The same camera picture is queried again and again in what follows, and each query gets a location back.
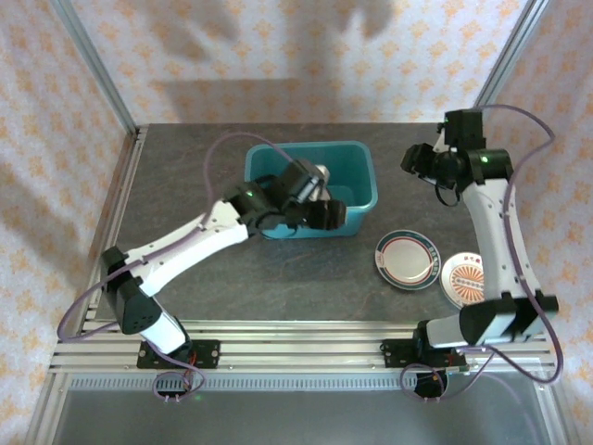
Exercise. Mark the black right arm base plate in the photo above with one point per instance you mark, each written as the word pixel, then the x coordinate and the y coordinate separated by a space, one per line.
pixel 394 352

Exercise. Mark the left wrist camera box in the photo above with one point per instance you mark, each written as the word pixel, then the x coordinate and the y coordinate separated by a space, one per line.
pixel 309 187

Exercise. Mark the teal plastic bin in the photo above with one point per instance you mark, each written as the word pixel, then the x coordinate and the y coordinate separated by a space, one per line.
pixel 343 157

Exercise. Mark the aluminium frame post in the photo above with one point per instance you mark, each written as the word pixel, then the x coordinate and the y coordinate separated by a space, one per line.
pixel 504 69
pixel 100 69

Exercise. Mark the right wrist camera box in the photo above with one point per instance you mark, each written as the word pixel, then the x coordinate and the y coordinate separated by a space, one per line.
pixel 439 139

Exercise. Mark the silver vented strip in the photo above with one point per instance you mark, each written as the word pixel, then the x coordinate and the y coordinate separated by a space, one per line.
pixel 296 382

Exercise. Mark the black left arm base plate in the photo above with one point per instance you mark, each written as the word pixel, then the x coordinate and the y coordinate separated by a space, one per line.
pixel 208 354

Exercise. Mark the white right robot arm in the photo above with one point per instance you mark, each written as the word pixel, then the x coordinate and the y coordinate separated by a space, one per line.
pixel 495 241

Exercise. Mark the red and teal ringed plate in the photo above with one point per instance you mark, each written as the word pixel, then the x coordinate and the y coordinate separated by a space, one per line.
pixel 407 259

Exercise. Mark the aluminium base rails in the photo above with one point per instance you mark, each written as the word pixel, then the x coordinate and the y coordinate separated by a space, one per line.
pixel 296 347

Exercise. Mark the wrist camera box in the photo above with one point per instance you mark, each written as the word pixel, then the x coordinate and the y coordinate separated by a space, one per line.
pixel 439 139
pixel 309 187

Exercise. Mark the aluminium table side rail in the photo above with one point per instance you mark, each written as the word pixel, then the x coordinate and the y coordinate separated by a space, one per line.
pixel 125 185

